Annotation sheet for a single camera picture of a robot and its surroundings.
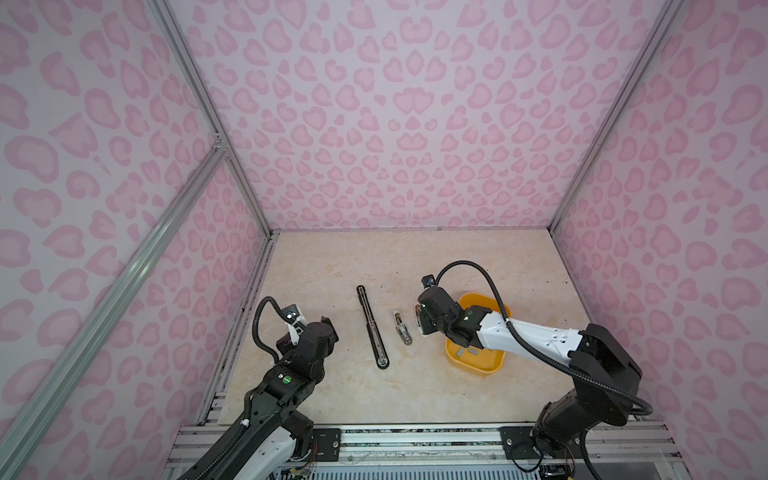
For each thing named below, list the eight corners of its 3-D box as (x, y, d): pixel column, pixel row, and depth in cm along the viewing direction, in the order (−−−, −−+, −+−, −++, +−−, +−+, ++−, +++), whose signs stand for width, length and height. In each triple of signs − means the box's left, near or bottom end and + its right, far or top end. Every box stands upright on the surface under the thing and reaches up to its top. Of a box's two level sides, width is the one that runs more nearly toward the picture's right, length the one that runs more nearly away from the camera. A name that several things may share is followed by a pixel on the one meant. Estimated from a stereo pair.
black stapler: (379, 370, 87) (378, 367, 85) (356, 290, 104) (355, 287, 103) (390, 366, 87) (390, 363, 86) (365, 287, 105) (365, 284, 104)
